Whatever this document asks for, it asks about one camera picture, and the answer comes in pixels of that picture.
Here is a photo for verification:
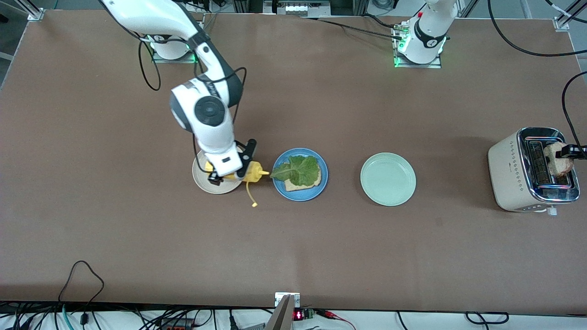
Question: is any brown bread slice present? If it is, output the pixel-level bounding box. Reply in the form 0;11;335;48
283;176;322;192
544;142;575;177

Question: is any yellow mustard squeeze bottle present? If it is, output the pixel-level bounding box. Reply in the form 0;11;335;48
204;160;271;208

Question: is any green lettuce leaf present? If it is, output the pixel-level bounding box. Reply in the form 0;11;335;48
270;155;321;187

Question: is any beige plate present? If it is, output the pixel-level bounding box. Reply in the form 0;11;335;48
192;142;249;195

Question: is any blue plate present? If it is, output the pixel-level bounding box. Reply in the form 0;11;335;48
272;148;329;202

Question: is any light green plate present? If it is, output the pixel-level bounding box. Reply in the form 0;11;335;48
360;152;417;207

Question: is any cream and chrome toaster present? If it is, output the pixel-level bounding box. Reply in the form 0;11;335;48
487;127;581;217

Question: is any aluminium profile bar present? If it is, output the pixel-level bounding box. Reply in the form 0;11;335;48
264;294;296;330

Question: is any white power strip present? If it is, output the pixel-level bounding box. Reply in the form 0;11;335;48
264;0;331;17

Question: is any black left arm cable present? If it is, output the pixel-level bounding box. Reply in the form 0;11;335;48
487;0;587;152

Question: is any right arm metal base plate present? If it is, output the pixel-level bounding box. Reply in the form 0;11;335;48
151;18;203;64

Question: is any small metal edge bracket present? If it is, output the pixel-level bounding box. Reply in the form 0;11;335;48
274;292;301;308

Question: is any thin black looped cable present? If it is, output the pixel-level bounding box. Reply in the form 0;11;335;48
58;260;105;317

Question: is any black flat looped cable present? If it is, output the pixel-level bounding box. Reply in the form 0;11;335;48
465;311;510;325

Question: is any long black table cable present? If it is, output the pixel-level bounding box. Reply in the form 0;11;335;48
300;16;404;40

